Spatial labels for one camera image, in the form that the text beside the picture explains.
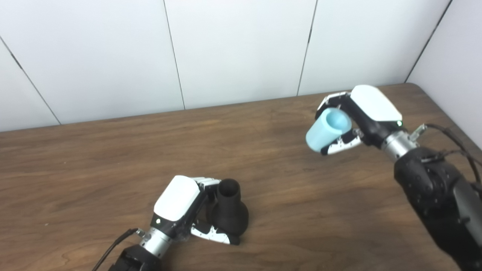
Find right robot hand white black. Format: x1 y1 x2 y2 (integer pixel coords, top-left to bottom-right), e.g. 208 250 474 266
315 85 408 156

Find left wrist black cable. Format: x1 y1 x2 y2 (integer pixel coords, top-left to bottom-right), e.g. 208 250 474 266
92 228 145 271

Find black nozzle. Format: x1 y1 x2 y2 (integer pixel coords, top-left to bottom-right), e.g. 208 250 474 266
206 178 249 237

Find light-blue hose piece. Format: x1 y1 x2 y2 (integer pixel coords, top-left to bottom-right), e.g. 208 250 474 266
305 108 352 153

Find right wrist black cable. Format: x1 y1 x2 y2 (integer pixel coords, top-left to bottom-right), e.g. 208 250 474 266
410 123 482 200

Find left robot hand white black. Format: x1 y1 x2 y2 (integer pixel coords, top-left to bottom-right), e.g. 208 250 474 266
150 175 240 245

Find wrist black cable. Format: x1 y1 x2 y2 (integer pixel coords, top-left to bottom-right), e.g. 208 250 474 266
92 228 145 271
410 123 482 200

